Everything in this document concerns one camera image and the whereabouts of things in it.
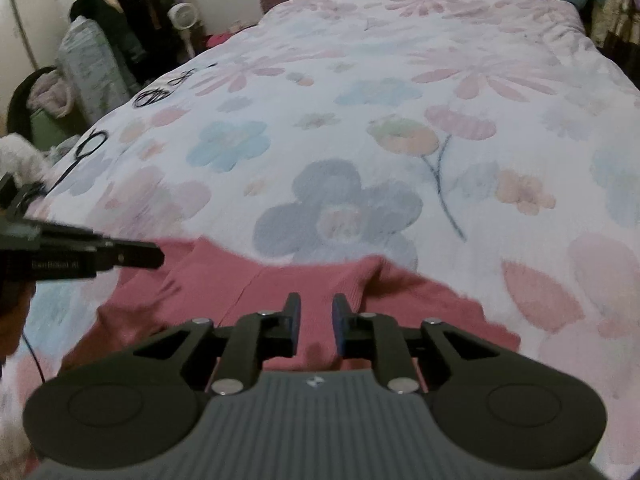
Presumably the bagged pale floral quilt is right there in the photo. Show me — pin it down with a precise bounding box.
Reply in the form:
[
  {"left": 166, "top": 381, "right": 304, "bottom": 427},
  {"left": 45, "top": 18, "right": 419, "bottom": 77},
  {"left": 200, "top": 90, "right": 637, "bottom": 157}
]
[{"left": 55, "top": 17, "right": 133, "bottom": 111}]

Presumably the brown plaid cloth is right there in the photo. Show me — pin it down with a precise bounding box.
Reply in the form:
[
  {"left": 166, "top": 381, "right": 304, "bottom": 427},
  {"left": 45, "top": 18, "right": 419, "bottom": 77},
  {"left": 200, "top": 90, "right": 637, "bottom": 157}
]
[{"left": 590, "top": 0, "right": 640, "bottom": 56}]

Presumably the pink turtleneck sweater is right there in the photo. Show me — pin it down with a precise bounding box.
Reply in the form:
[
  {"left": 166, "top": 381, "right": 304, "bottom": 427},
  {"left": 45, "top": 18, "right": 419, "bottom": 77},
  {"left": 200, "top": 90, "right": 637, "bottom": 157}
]
[{"left": 60, "top": 237, "right": 521, "bottom": 386}]

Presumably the white floral blanket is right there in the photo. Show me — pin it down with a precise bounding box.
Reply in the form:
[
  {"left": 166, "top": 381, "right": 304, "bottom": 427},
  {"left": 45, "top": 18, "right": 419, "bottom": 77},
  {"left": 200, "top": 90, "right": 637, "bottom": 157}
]
[{"left": 0, "top": 0, "right": 640, "bottom": 480}]

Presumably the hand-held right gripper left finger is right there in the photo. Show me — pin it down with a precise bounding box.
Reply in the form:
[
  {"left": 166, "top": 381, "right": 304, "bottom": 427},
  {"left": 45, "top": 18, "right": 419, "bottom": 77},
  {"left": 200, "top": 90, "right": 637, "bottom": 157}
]
[{"left": 132, "top": 292, "right": 302, "bottom": 395}]

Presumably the coiled black cable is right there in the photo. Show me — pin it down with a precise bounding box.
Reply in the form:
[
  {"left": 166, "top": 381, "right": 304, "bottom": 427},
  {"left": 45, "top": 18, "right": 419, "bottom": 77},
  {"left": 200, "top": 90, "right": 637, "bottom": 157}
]
[{"left": 132, "top": 62, "right": 218, "bottom": 109}]

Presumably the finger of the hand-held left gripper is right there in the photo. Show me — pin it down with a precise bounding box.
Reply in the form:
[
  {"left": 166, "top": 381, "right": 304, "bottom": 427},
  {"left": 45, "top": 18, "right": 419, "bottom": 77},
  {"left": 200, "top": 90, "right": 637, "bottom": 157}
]
[{"left": 22, "top": 217, "right": 166, "bottom": 274}]

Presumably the white fuzzy towel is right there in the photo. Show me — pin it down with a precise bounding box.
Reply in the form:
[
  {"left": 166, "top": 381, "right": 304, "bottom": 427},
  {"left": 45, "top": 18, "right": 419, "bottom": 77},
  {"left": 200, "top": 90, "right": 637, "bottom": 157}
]
[{"left": 0, "top": 135, "right": 51, "bottom": 186}]

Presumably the person's left hand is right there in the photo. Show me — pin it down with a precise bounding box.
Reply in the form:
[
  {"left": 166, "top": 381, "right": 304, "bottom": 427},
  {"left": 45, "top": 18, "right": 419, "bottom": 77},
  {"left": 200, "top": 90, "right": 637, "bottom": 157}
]
[{"left": 0, "top": 286, "right": 35, "bottom": 361}]

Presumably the white standing fan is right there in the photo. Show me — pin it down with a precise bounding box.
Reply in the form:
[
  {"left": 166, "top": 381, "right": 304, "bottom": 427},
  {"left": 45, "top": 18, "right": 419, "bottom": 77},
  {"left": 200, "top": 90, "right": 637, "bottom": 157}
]
[{"left": 167, "top": 2, "right": 197, "bottom": 58}]

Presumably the pink fuzzy cloth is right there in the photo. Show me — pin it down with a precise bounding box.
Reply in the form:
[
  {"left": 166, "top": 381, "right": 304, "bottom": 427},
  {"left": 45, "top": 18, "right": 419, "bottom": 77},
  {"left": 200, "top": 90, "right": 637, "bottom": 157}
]
[{"left": 27, "top": 70, "right": 73, "bottom": 118}]

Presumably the black chair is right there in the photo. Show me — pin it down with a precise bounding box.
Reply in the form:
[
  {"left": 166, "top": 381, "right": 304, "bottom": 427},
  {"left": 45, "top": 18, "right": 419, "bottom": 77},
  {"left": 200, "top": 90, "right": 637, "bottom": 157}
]
[{"left": 7, "top": 67, "right": 86, "bottom": 151}]

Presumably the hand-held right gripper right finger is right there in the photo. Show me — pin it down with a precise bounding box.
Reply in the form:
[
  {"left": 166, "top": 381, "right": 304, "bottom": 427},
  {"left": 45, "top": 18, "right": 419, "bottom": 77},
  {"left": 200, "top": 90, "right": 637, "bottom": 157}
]
[{"left": 331, "top": 294, "right": 501, "bottom": 395}]

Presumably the clothes rack with coats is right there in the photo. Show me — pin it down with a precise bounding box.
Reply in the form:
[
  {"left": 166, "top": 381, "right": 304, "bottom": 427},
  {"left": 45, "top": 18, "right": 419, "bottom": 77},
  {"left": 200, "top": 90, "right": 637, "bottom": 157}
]
[{"left": 70, "top": 0, "right": 201, "bottom": 86}]

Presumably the black strap loop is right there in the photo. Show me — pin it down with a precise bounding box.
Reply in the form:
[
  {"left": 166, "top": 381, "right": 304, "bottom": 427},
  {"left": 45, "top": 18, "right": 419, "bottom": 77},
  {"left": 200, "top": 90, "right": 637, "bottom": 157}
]
[{"left": 47, "top": 129, "right": 110, "bottom": 196}]

